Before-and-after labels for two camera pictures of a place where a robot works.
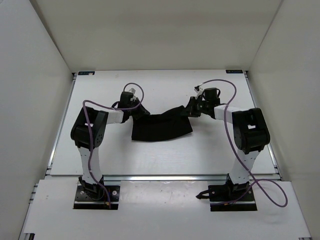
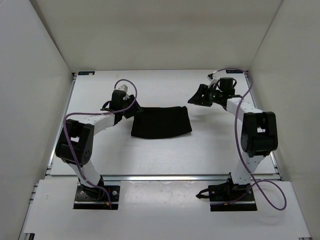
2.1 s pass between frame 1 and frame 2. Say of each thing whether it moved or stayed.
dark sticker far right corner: stayed
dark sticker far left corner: stayed
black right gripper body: moved
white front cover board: stayed
